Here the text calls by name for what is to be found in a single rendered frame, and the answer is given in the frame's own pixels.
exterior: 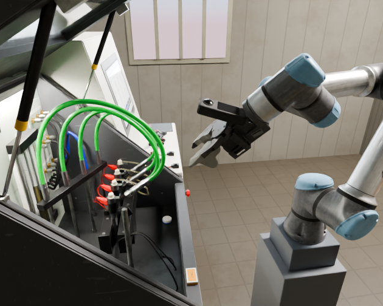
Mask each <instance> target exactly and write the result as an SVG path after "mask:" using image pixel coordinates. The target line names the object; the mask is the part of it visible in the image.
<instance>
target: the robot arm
mask: <svg viewBox="0 0 383 306"><path fill-rule="evenodd" d="M351 95H352V96H354V97H370V98H375V99H379V100H383V63H376V64H368V65H363V66H357V67H355V68H353V69H352V70H347V71H341V72H331V73H324V72H323V70H322V69H321V68H320V67H319V65H318V64H317V63H316V62H315V61H314V60H313V58H312V57H311V56H310V55H309V54H307V53H301V54H300V55H299V56H297V57H295V58H294V59H293V60H292V61H290V62H289V63H287V64H285V66H284V68H282V69H281V70H280V71H278V72H277V73H276V74H275V75H274V76H268V77H266V78H264V79H263V80H262V81H261V82H260V84H259V86H258V89H257V90H256V91H255V92H254V93H252V94H251V95H250V96H248V99H246V100H245V101H244V102H243V103H242V106H243V108H241V107H237V106H233V105H231V104H227V103H223V102H220V101H216V100H212V99H209V98H206V97H201V98H200V99H199V103H198V108H197V113H198V114H200V115H204V116H206V117H210V118H214V119H217V120H216V121H214V122H213V123H212V124H210V125H209V126H208V127H207V128H206V129H205V130H204V131H203V132H202V133H201V134H200V135H199V136H198V137H197V138H196V140H195V141H194V142H193V144H192V147H191V148H192V149H194V148H195V147H197V146H198V145H200V144H201V143H204V144H205V145H204V146H203V147H202V148H201V150H199V151H198V152H197V153H196V154H195V155H194V156H193V157H192V158H191V159H190V163H189V167H190V168H191V167H193V166H195V165H197V164H198V163H200V164H203V165H205V166H208V167H210V168H215V167H217V165H218V161H217V159H216V156H217V155H218V154H219V152H220V150H221V148H220V146H222V147H223V149H224V150H225V151H227V152H228V153H229V155H230V156H232V157H233V158H234V159H236V158H238V157H239V156H241V155H242V154H243V153H245V152H246V151H248V150H249V149H250V148H251V143H253V142H254V141H255V140H256V139H258V138H260V137H261V136H262V135H264V134H265V133H266V132H267V131H269V130H270V129H271V128H270V126H269V122H270V121H272V120H273V119H274V118H275V117H277V116H278V115H280V114H281V113H282V112H284V111H286V112H289V113H291V114H294V115H297V116H299V117H302V118H304V119H306V120H307V121H308V122H309V123H310V124H312V125H314V126H315V127H317V128H326V127H328V126H331V125H332V124H333V123H335V122H336V120H337V119H338V118H339V116H340V111H341V109H340V105H339V103H338V102H337V101H336V98H340V97H347V96H351ZM243 149H245V150H244V151H243V152H242V153H240V154H239V155H237V154H238V153H239V152H241V151H242V150H243ZM333 185H334V183H333V179H332V178H331V177H328V176H327V175H323V174H318V173H307V174H302V175H300V176H299V177H298V178H297V181H296V184H295V191H294V197H293V201H292V208H291V210H290V212H289V214H288V216H287V217H286V218H285V221H284V225H283V229H284V231H285V233H286V234H287V235H288V236H289V237H290V238H292V239H293V240H295V241H297V242H300V243H304V244H308V245H315V244H318V243H321V242H323V241H324V240H325V238H326V234H327V229H326V225H327V226H328V227H330V228H331V229H332V230H334V231H335V232H336V233H337V234H340V235H341V236H342V237H344V238H346V239H347V240H357V239H360V238H362V237H364V236H366V235H367V234H368V233H369V232H370V231H371V230H372V229H373V228H374V227H375V226H376V224H377V222H378V218H379V215H378V213H377V212H376V211H375V209H376V207H377V205H378V204H377V201H376V196H377V194H378V192H379V190H380V189H381V187H382V186H383V120H382V122H381V124H380V125H379V127H378V129H377V131H376V133H375V134H374V136H373V138H372V139H371V142H370V143H369V145H368V146H367V148H366V150H365V152H364V153H363V155H362V157H361V159H360V160H359V162H358V164H357V166H356V167H355V169H354V171H353V173H352V174H351V176H350V178H349V179H348V181H347V183H346V184H343V185H339V186H338V188H337V189H336V188H333Z"/></svg>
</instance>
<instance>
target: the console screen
mask: <svg viewBox="0 0 383 306"><path fill-rule="evenodd" d="M100 65H101V68H102V71H103V74H104V76H105V79H106V82H107V84H108V87H109V89H110V92H111V95H112V98H113V100H114V103H115V105H117V106H120V107H122V108H124V109H126V110H128V111H130V112H132V113H134V111H135V108H134V105H133V101H132V99H131V95H130V93H129V90H128V87H127V85H126V81H125V78H124V76H123V72H122V70H121V67H120V64H119V61H118V58H117V55H116V53H115V52H114V53H113V54H112V55H111V56H110V57H108V58H107V59H106V60H104V62H102V63H101V64H100ZM121 121H122V124H123V127H124V130H125V132H126V135H127V137H128V136H129V132H130V129H131V125H130V124H129V123H127V122H126V121H124V120H122V119H121Z"/></svg>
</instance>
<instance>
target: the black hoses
mask: <svg viewBox="0 0 383 306"><path fill-rule="evenodd" d="M56 116H58V117H59V118H60V119H61V120H62V121H63V123H64V122H65V120H64V118H63V117H62V116H61V115H59V114H58V113H56ZM52 119H53V120H54V121H55V122H56V123H57V124H58V125H59V128H60V132H61V128H62V126H61V124H60V122H59V121H58V120H57V119H56V118H54V117H52ZM49 124H50V125H51V126H52V128H53V129H54V131H55V135H56V138H57V140H51V141H50V142H51V143H56V144H57V146H58V167H57V169H53V170H52V172H53V171H57V173H56V174H55V173H53V175H52V176H51V178H50V179H49V182H47V185H48V188H49V189H51V190H54V189H56V187H57V186H58V184H59V182H60V180H61V179H62V175H61V165H60V156H59V136H58V132H57V129H56V127H55V126H54V125H53V124H52V123H51V122H49ZM66 146H67V129H66V133H65V138H64V160H65V156H66V153H67V159H66V162H65V167H67V163H68V161H69V152H68V151H67V149H66ZM55 176H56V177H55ZM53 179H56V180H53ZM51 182H54V184H53V183H51ZM49 185H52V186H53V188H52V187H50V186H49Z"/></svg>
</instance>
